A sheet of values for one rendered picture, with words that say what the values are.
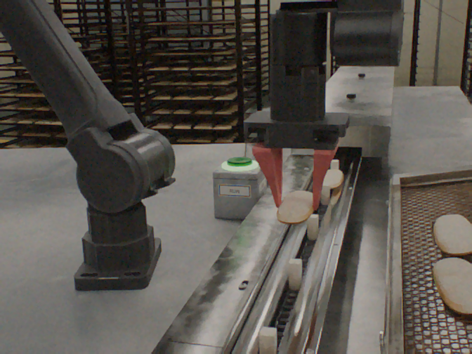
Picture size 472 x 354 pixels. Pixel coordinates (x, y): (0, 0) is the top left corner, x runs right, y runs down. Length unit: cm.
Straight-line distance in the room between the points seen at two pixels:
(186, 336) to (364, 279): 27
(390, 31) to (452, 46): 708
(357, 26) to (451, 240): 22
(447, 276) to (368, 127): 57
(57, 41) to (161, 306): 32
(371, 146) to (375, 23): 53
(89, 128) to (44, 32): 12
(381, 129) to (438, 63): 659
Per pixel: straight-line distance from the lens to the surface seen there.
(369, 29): 56
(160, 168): 69
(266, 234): 72
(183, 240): 82
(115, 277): 70
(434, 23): 761
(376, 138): 107
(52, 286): 74
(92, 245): 71
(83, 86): 68
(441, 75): 766
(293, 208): 61
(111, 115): 68
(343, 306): 65
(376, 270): 73
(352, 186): 90
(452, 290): 51
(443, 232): 62
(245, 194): 87
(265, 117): 61
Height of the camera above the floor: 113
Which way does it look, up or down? 16 degrees down
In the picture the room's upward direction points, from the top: 2 degrees counter-clockwise
